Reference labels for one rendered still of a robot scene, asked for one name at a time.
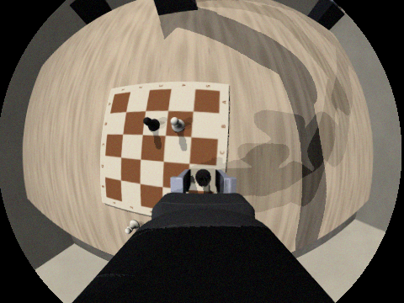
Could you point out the white pawn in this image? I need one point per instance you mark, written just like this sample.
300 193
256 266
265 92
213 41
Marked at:
177 125
133 225

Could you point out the brown and cream chessboard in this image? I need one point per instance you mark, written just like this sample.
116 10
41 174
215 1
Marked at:
136 164

